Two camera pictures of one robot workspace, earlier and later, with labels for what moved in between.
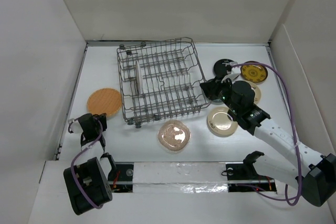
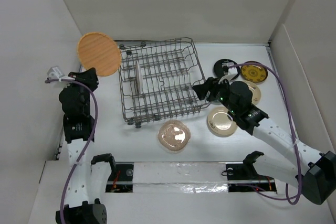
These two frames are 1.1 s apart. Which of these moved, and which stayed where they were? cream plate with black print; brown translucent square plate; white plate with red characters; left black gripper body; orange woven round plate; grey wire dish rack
Moved: orange woven round plate; left black gripper body
Stayed: cream plate with black print; white plate with red characters; brown translucent square plate; grey wire dish rack
